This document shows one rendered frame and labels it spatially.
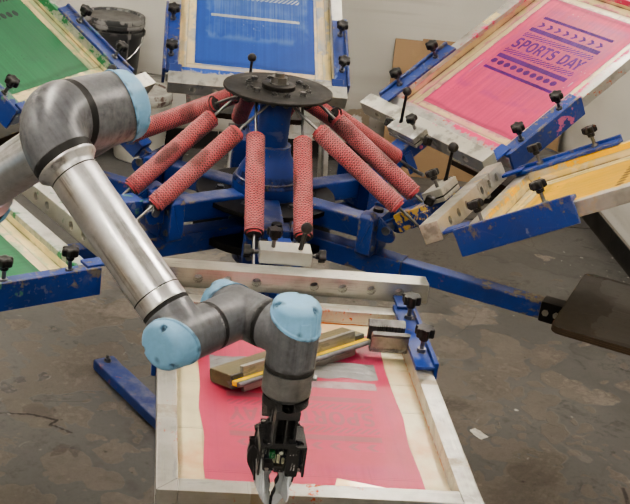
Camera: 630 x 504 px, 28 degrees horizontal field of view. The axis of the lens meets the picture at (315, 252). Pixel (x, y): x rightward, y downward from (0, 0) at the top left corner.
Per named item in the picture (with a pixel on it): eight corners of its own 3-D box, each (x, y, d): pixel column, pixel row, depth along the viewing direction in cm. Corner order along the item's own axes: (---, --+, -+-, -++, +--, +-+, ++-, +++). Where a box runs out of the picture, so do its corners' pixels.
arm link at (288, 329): (290, 283, 187) (335, 303, 183) (281, 348, 192) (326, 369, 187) (257, 297, 181) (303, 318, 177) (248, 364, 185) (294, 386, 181)
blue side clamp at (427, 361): (434, 392, 270) (439, 363, 267) (411, 391, 269) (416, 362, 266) (409, 328, 297) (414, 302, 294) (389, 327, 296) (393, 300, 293)
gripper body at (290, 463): (254, 479, 187) (263, 409, 183) (250, 447, 195) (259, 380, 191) (304, 481, 189) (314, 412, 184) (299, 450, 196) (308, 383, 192)
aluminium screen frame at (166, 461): (481, 521, 225) (484, 504, 224) (154, 507, 216) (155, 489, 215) (405, 323, 297) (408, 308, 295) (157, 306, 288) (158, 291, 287)
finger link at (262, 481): (251, 523, 193) (258, 472, 189) (249, 500, 198) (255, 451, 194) (271, 524, 193) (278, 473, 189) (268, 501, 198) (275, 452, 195)
